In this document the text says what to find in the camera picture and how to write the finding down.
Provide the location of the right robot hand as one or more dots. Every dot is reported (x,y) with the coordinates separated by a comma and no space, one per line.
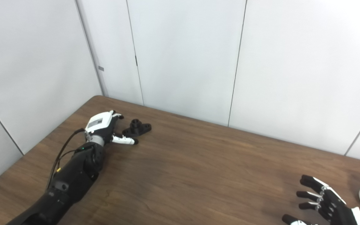
(327,206)

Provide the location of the black flanged holder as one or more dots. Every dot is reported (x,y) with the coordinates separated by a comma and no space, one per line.
(137,128)

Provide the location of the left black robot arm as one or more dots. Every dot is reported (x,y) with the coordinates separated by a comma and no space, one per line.
(67,181)

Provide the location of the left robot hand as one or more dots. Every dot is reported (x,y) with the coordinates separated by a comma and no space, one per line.
(103,126)

